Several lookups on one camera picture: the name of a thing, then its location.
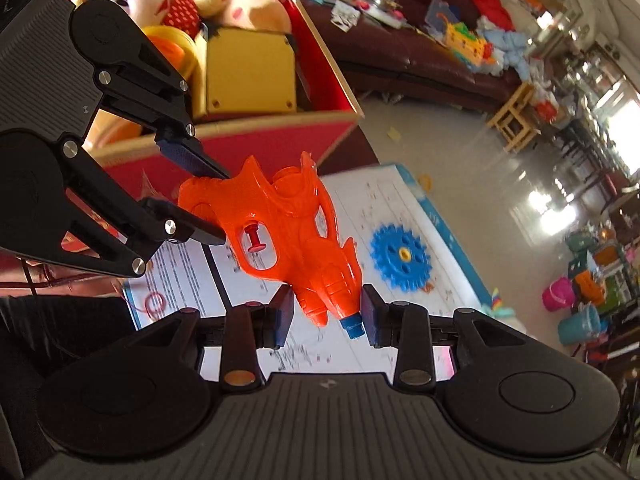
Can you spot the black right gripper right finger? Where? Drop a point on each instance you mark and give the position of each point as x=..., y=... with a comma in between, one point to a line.
x=407, y=328

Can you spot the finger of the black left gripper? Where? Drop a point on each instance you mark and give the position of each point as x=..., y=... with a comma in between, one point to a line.
x=180, y=225
x=188, y=153

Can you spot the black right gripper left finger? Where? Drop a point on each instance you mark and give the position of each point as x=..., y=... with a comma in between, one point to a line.
x=248, y=328

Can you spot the orange toy water gun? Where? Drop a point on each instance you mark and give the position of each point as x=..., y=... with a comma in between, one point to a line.
x=285, y=229

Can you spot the yellow plastic bowl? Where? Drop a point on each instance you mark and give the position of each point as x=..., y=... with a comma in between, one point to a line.
x=176, y=46

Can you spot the white instruction sheet poster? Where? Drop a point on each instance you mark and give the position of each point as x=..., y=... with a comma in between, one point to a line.
x=210, y=280

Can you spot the blue plastic gear toy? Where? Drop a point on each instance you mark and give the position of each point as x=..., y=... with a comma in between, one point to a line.
x=400, y=257

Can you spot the white unicorn plush toy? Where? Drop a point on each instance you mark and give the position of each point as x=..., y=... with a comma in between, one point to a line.
x=496, y=307

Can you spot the yellow toy box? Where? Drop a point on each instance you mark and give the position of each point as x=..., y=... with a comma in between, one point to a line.
x=242, y=73

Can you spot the red storage box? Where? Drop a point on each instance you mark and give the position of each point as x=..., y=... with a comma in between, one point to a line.
x=327, y=111

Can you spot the beige plush bear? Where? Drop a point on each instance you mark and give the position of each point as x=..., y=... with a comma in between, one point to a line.
x=257, y=15

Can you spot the pink plastic bucket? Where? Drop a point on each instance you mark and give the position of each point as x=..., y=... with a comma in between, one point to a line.
x=559, y=295

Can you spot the teal plastic bucket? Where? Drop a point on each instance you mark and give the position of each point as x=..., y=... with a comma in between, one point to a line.
x=580, y=327

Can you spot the small wooden chair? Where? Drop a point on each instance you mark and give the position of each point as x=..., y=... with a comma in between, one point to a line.
x=514, y=120

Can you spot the dark red leather sofa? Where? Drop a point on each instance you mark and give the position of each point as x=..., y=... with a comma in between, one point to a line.
x=374, y=57

